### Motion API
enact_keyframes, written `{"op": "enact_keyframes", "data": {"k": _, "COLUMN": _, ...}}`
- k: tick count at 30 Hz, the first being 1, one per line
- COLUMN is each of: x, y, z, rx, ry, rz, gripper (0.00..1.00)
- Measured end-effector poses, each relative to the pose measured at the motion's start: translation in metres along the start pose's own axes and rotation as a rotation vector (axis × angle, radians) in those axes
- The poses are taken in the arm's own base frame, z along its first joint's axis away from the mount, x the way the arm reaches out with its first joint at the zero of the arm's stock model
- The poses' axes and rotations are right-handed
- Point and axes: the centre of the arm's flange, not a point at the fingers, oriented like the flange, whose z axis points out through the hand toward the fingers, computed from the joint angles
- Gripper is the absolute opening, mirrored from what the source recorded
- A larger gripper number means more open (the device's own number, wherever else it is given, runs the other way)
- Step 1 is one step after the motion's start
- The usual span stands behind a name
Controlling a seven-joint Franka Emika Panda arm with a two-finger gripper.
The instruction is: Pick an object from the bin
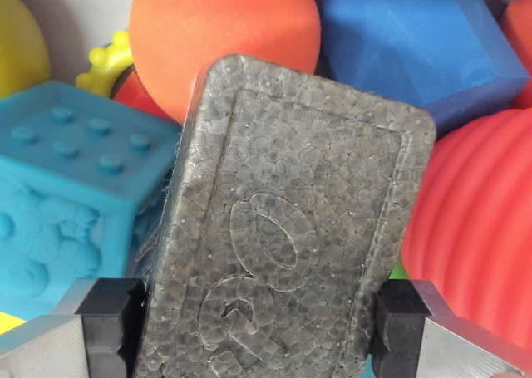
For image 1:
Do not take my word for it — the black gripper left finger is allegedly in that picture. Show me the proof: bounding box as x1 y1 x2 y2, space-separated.
0 277 147 378

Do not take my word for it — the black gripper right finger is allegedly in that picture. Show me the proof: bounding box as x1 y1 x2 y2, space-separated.
371 279 528 378

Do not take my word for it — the gray foam block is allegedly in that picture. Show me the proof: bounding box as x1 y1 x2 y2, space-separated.
133 53 438 378

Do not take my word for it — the green plastic toy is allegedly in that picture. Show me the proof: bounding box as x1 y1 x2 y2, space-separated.
388 263 411 282

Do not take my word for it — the yellow wooden block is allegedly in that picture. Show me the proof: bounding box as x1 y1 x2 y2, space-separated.
0 310 27 336

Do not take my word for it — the red ribbed rubber ball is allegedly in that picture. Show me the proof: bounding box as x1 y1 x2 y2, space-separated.
401 107 532 352

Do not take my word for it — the teal rubber dotted cube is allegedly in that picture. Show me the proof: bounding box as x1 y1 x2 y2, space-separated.
0 81 184 323

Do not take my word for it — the red plastic toy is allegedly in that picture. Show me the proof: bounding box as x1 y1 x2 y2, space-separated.
112 66 178 125

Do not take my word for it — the yellow knobby rubber toy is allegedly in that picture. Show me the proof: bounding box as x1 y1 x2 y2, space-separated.
75 29 136 99

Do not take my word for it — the blue foam block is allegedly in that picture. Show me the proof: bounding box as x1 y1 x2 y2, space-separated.
318 0 530 139

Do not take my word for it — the olive green pear toy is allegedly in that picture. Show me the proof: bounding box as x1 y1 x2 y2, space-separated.
0 0 52 101

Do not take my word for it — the red-orange foam ball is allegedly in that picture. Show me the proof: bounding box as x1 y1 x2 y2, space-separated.
500 0 532 110

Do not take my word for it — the orange foam ball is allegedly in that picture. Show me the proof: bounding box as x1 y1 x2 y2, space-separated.
128 0 322 124

